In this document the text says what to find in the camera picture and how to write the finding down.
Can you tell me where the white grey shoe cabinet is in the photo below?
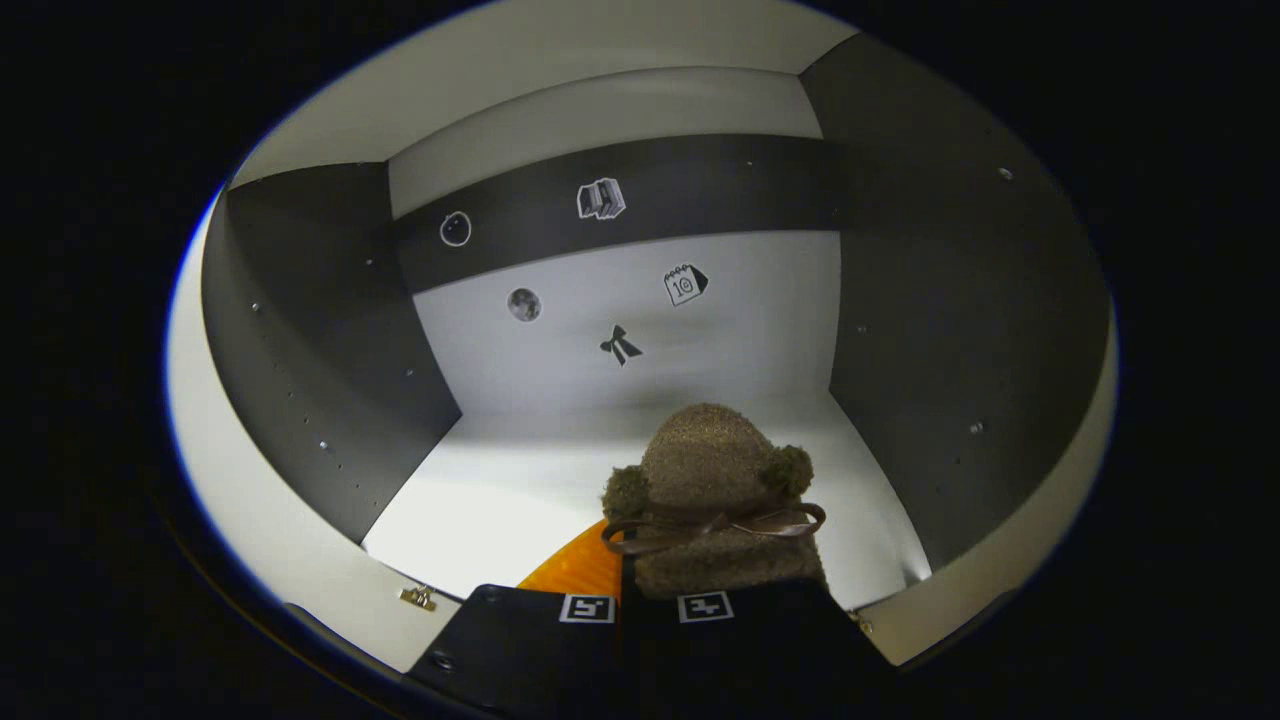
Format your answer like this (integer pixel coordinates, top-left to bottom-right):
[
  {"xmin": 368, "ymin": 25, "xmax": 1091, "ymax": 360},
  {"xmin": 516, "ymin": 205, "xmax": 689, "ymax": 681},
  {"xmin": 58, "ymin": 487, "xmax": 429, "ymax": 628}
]
[{"xmin": 165, "ymin": 0, "xmax": 1121, "ymax": 671}]

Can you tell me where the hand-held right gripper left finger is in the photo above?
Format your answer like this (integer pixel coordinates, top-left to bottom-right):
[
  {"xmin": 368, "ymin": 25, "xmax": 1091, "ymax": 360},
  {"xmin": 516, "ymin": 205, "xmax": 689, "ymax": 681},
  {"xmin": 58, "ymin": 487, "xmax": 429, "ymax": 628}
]
[{"xmin": 405, "ymin": 517, "xmax": 623, "ymax": 716}]

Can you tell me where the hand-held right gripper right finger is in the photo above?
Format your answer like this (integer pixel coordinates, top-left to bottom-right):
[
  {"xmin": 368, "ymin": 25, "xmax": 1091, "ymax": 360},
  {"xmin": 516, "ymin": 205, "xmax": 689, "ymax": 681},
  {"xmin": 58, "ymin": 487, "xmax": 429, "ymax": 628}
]
[{"xmin": 620, "ymin": 578, "xmax": 898, "ymax": 716}]

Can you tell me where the brown plush shoe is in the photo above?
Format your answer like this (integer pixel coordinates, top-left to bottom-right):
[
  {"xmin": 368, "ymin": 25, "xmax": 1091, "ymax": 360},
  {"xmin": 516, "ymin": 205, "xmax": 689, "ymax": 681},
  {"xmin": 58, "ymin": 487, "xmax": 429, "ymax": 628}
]
[{"xmin": 600, "ymin": 402, "xmax": 829, "ymax": 602}]

